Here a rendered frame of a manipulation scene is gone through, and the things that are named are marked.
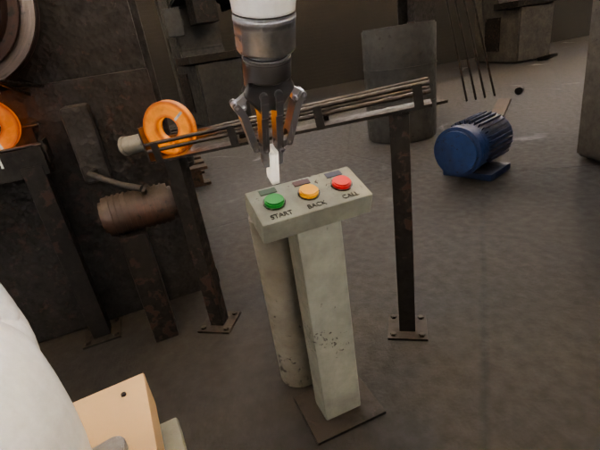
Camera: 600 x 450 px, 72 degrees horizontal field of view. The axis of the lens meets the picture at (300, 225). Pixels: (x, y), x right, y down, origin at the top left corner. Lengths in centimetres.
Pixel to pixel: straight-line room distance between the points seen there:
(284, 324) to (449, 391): 47
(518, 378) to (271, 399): 66
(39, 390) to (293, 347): 76
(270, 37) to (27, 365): 48
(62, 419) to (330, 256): 56
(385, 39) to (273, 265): 264
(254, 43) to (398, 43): 282
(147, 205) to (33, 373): 91
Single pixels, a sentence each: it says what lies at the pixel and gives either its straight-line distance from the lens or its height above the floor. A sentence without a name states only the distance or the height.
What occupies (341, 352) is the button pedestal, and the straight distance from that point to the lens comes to 102.
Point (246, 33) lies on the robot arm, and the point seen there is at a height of 90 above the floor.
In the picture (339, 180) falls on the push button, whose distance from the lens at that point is 86.
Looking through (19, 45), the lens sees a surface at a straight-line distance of 146.
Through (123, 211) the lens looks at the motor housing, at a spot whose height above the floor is 49.
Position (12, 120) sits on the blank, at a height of 79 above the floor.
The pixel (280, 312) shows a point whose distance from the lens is 107.
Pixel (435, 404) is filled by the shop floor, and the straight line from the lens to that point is 119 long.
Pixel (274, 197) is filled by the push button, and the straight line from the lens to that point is 81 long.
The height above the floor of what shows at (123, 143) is 68.
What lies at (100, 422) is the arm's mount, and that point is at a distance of 73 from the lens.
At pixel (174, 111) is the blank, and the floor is 75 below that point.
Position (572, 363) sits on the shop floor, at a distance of 137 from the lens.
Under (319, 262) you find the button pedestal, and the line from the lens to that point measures 86.
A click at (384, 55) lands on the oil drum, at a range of 343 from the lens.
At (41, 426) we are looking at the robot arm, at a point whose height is 60.
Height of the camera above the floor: 88
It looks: 24 degrees down
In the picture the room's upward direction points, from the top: 9 degrees counter-clockwise
